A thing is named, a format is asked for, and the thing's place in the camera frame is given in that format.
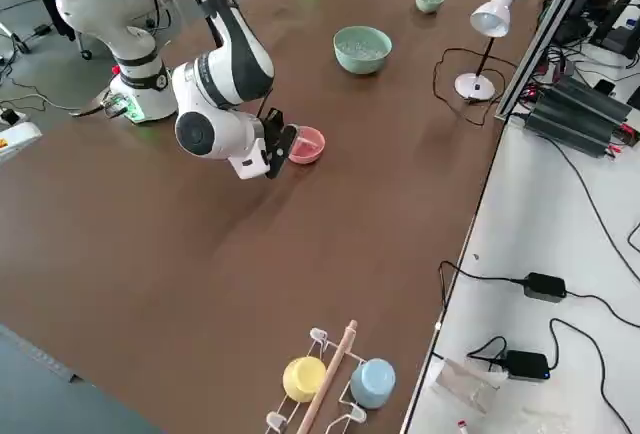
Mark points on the clear plastic bag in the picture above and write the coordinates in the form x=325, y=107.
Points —
x=465, y=386

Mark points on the black power adapter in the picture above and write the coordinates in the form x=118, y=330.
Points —
x=545, y=286
x=525, y=365

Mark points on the blue cup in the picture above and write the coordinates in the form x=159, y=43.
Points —
x=372, y=384

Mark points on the white control box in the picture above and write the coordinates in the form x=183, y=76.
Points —
x=17, y=141

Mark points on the clear glass beads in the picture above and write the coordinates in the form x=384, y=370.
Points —
x=362, y=46

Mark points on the pink bowl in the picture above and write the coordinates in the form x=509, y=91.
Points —
x=310, y=154

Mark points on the white desk lamp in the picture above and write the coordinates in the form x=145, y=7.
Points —
x=492, y=14

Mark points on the white side table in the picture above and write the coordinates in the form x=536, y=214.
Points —
x=530, y=214

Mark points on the yellow cup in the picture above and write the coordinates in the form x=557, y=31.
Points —
x=302, y=379

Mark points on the black ribbed power supply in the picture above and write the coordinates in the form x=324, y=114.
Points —
x=575, y=116

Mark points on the light wooden spoon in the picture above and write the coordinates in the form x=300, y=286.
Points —
x=307, y=139

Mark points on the large green bowl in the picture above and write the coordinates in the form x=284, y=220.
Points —
x=360, y=61

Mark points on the aluminium frame post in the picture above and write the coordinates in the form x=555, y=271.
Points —
x=540, y=39

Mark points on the small green bowl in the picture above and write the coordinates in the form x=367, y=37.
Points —
x=429, y=4

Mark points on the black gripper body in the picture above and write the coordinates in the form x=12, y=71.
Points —
x=272, y=129

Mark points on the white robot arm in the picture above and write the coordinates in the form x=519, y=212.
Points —
x=220, y=84

